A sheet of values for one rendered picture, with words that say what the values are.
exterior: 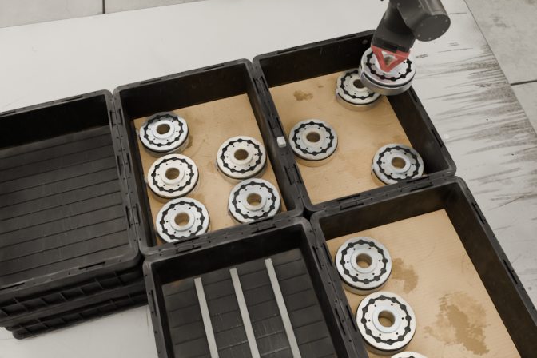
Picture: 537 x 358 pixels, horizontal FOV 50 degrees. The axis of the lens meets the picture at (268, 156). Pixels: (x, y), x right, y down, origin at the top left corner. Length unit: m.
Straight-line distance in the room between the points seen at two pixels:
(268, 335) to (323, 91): 0.57
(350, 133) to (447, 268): 0.35
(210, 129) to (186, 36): 0.45
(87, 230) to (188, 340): 0.31
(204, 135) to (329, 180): 0.29
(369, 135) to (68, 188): 0.64
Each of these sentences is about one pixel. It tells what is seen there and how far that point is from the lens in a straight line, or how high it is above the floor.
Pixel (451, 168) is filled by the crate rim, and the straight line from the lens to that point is 1.13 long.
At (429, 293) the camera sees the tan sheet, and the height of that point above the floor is 0.83.
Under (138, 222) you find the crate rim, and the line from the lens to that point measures 1.06.
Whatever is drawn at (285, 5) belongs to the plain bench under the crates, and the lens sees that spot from 1.72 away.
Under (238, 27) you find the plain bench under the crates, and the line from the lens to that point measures 1.66.
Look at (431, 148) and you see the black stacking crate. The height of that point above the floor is 0.90.
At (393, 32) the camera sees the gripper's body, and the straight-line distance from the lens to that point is 1.02.
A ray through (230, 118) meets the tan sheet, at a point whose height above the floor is 0.83.
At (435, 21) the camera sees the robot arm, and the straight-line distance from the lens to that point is 0.92.
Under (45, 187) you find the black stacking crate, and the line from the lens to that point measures 1.28.
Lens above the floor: 1.85
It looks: 56 degrees down
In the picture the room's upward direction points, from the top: 2 degrees counter-clockwise
